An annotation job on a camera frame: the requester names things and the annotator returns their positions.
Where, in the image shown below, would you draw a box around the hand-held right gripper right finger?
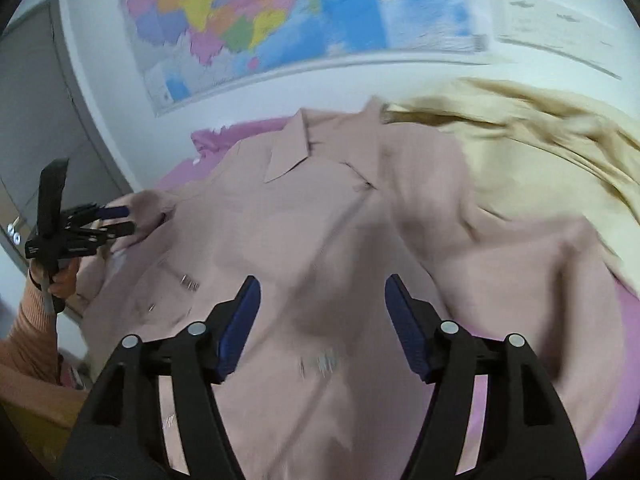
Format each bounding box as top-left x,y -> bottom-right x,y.
384,274 -> 587,480

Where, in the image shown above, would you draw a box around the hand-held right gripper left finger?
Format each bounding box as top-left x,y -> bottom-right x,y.
75,275 -> 262,480

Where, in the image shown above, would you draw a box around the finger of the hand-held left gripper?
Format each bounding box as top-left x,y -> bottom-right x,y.
65,220 -> 137,247
64,202 -> 132,225

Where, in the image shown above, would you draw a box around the tan pink shorts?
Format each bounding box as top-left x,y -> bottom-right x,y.
65,95 -> 623,480

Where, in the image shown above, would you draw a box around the person's left hand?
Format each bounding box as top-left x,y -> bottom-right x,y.
29,258 -> 82,314

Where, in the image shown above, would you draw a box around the grey door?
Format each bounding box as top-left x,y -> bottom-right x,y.
0,0 -> 137,273

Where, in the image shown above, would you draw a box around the pink floral bed sheet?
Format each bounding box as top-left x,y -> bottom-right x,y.
150,116 -> 640,480

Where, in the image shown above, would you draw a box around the beige garment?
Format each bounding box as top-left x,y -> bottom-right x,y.
382,77 -> 640,296

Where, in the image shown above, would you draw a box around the colourful wall map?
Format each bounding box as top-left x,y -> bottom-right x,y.
114,0 -> 490,117

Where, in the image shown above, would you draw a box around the white wall switch panel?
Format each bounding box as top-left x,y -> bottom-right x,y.
487,0 -> 623,80

